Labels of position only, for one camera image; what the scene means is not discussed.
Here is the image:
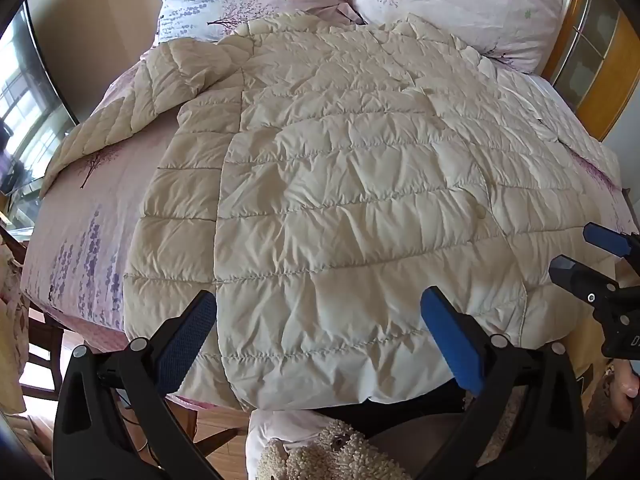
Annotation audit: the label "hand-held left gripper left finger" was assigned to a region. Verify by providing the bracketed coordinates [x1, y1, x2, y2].
[52, 290, 222, 480]

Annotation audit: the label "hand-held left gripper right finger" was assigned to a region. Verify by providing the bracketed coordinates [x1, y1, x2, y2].
[420, 286, 594, 480]

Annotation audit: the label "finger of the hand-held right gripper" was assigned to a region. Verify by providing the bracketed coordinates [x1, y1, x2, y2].
[548, 255, 627, 307]
[583, 222, 640, 262]

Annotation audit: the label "cream quilted down jacket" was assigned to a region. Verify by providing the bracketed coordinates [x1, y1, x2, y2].
[39, 11, 621, 413]

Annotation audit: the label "person's right hand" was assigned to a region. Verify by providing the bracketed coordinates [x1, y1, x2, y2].
[611, 359, 640, 425]

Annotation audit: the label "pink floral bed sheet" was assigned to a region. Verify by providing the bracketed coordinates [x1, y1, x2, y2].
[20, 50, 635, 411]

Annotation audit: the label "wooden chair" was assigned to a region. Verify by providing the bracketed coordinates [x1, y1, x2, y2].
[0, 220, 68, 391]

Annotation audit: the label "dark framed window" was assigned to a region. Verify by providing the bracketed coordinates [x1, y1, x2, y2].
[0, 2, 81, 211]

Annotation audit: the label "pink tree print pillow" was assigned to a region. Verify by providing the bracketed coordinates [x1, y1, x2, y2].
[345, 0, 564, 74]

